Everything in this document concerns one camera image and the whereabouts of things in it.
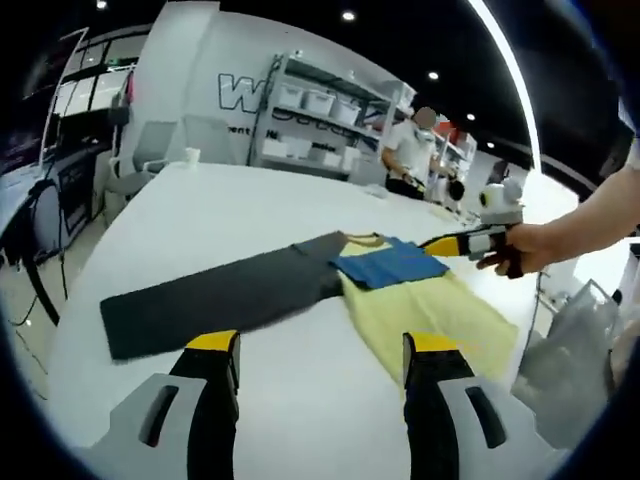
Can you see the black cabinet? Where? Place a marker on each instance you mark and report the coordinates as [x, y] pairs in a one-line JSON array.
[[75, 200]]

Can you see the white storage bin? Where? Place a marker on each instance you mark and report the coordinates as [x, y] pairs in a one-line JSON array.
[[291, 96], [320, 101], [348, 111]]

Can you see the white paper cup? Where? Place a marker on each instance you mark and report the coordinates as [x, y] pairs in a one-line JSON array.
[[193, 157]]

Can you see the hanging dark bag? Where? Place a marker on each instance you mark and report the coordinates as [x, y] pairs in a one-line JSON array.
[[124, 107]]

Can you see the grey mesh office chair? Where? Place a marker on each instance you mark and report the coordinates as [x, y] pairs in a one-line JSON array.
[[570, 360]]

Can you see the black screen panel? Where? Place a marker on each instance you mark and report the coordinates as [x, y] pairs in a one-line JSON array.
[[501, 171]]

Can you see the yellow blue grey garment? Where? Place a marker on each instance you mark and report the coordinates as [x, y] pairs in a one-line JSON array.
[[225, 295]]

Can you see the grey metal storage shelf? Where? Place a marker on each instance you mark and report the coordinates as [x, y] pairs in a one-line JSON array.
[[320, 121]]

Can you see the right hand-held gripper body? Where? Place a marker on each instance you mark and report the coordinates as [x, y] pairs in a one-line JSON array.
[[500, 205]]

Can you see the person's right hand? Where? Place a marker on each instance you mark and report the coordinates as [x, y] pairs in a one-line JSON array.
[[525, 247]]

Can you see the white ceiling light strip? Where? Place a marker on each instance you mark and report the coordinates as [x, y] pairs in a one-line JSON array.
[[520, 75]]

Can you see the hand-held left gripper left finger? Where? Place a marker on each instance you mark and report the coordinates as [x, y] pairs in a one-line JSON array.
[[150, 430]]

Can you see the group of ceiling spotlights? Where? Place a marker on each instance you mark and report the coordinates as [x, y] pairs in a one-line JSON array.
[[348, 15]]

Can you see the white crumpled cloth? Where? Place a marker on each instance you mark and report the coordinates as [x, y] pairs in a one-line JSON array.
[[375, 192]]

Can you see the group of white cardboard boxes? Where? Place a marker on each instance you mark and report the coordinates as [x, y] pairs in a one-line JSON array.
[[295, 150]]

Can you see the beige folded cloth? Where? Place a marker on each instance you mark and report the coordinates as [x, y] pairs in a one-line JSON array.
[[442, 211]]

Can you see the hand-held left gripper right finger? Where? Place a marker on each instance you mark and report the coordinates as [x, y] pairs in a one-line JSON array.
[[440, 435]]

